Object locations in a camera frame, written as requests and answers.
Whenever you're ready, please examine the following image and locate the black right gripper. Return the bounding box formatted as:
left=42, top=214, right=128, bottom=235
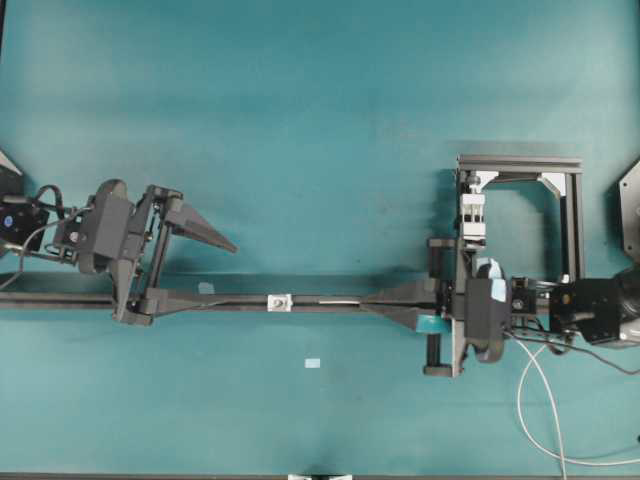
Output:
left=360, top=238, right=482, bottom=378

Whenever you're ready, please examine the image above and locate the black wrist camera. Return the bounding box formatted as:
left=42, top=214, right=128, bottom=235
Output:
left=464, top=257, right=512, bottom=363
left=77, top=179, right=134, bottom=274

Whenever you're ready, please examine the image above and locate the black aluminium extrusion frame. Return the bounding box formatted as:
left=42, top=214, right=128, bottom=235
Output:
left=455, top=154, right=586, bottom=283

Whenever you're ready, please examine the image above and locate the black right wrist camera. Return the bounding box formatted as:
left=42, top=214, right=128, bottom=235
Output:
left=464, top=257, right=512, bottom=363

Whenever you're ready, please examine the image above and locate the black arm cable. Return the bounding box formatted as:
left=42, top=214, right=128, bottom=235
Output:
left=504, top=324, right=640, bottom=376

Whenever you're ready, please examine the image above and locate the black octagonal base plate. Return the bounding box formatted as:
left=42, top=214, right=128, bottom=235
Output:
left=618, top=160, right=640, bottom=264

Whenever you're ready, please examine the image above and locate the black long extrusion rail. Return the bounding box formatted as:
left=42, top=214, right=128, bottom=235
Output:
left=0, top=272, right=451, bottom=314

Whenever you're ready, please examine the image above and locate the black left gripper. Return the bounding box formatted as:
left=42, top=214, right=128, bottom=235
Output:
left=96, top=185, right=267, bottom=324

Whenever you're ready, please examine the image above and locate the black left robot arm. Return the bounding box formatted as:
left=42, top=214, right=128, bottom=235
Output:
left=1, top=179, right=252, bottom=325

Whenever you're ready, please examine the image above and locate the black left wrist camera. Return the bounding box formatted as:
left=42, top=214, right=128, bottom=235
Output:
left=77, top=179, right=134, bottom=274

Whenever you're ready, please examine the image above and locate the white wire clamp block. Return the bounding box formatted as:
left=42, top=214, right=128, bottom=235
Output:
left=458, top=170, right=486, bottom=251

